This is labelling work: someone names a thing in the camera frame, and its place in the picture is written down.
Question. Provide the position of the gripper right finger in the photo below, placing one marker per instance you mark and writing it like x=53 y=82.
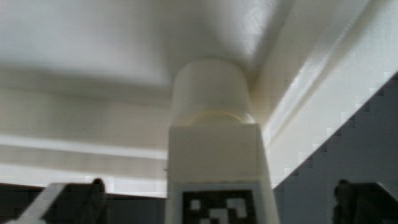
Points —
x=366 y=205

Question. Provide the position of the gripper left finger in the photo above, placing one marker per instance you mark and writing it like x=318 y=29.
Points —
x=67 y=204

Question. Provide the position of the white square table top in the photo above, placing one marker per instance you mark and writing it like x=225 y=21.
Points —
x=90 y=55

